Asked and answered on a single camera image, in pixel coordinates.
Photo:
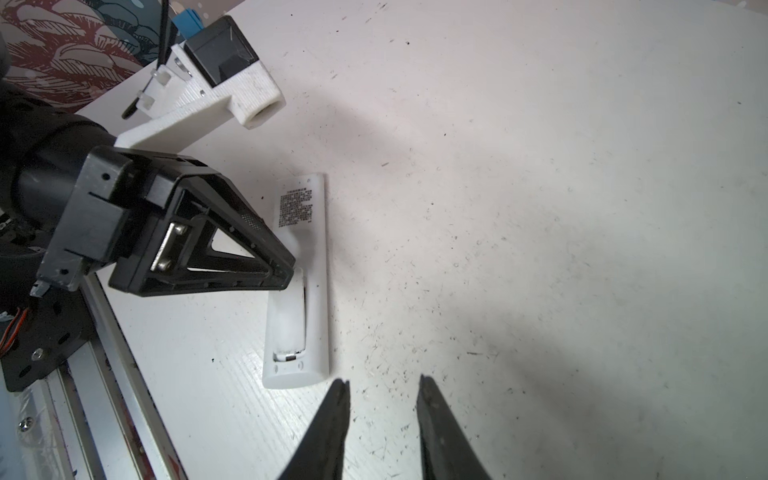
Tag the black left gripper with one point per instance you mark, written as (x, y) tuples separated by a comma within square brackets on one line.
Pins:
[(197, 234)]

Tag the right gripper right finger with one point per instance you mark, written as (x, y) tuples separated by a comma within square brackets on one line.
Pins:
[(445, 451)]

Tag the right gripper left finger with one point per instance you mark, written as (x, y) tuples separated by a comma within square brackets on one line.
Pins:
[(320, 454)]

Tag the white remote control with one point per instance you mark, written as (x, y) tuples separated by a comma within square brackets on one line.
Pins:
[(296, 352)]

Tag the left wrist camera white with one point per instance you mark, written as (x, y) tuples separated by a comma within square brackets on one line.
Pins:
[(213, 77)]

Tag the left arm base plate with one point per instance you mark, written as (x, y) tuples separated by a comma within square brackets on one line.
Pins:
[(43, 336)]

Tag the aluminium mounting rail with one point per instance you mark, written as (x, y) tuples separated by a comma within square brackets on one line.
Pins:
[(92, 418)]

